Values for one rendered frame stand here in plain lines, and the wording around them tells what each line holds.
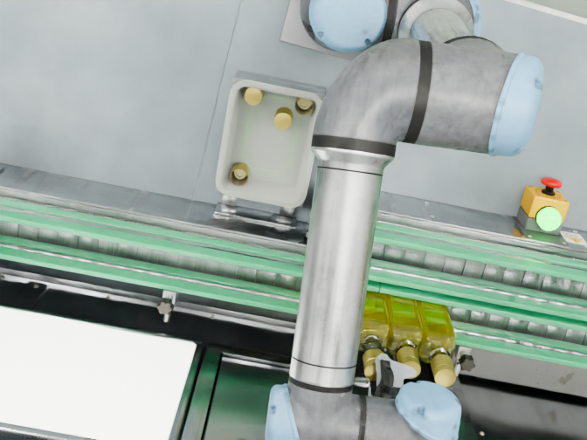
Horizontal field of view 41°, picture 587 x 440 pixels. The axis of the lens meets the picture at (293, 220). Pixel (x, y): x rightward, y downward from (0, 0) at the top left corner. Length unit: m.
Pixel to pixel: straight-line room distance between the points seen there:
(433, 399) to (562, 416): 0.74
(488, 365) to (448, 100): 0.86
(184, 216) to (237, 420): 0.42
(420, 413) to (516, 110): 0.35
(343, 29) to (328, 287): 0.51
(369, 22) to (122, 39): 0.52
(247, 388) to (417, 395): 0.50
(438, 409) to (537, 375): 0.77
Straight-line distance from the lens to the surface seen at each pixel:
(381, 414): 0.92
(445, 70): 0.87
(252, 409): 1.33
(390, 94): 0.86
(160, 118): 1.57
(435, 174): 1.59
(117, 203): 1.53
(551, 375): 1.67
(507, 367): 1.64
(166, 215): 1.51
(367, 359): 1.26
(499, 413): 1.58
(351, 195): 0.87
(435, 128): 0.88
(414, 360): 1.28
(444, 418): 0.91
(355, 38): 1.26
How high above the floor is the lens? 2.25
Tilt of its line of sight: 69 degrees down
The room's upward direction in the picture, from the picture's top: 174 degrees counter-clockwise
